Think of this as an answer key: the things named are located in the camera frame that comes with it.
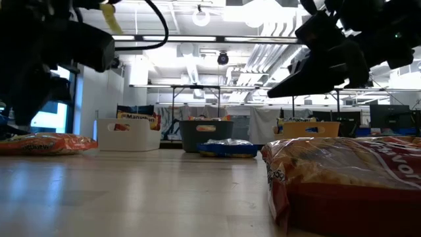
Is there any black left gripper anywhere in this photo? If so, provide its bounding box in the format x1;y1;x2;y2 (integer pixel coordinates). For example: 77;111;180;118
0;32;72;128

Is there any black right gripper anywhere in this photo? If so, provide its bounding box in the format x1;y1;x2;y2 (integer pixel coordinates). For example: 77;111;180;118
268;28;416;99

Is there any yellow plastic bin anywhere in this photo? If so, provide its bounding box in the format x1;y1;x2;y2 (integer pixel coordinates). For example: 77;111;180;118
273;120;341;141

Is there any teal plastic bin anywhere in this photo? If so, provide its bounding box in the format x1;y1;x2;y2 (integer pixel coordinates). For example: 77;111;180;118
179;119;235;153

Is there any large window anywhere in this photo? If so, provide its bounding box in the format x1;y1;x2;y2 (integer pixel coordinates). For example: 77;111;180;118
31;65;77;134

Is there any black-framed table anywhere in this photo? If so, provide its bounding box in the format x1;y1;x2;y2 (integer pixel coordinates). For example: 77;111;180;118
291;87;341;115
170;84;221;145

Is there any black monitor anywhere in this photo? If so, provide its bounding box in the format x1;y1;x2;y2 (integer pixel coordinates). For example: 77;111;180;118
370;104;411;130

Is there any white hanging cloth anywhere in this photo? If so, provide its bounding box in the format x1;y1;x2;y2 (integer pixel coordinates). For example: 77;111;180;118
249;107;281;145

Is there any dark blue panel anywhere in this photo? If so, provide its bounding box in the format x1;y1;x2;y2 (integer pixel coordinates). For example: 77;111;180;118
116;104;155;115

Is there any white plastic bin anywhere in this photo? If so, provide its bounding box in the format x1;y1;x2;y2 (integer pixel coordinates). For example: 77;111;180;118
95;117;162;152

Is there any dark red noodle packet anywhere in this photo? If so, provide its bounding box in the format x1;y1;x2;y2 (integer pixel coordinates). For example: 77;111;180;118
261;136;421;237

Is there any yellow tape tag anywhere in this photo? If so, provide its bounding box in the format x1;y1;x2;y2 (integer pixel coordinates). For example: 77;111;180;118
100;2;125;36

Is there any blue noodle packet white back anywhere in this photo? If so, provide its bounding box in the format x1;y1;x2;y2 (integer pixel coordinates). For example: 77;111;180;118
197;138;260;159

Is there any long ceiling light strip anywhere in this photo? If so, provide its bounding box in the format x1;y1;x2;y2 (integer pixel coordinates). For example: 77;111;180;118
111;33;301;44

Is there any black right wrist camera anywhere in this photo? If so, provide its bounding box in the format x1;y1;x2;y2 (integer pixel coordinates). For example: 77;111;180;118
295;11;346;51

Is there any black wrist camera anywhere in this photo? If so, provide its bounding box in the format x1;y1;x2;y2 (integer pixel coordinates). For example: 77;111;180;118
295;11;346;51
44;20;116;74

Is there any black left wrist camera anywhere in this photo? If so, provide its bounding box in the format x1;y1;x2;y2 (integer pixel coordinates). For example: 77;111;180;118
44;20;116;74

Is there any white ring lamp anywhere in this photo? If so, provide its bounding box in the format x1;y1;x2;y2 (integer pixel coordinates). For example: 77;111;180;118
192;7;211;27

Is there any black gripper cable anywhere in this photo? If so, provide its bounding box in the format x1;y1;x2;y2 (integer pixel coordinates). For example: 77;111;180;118
113;0;170;52

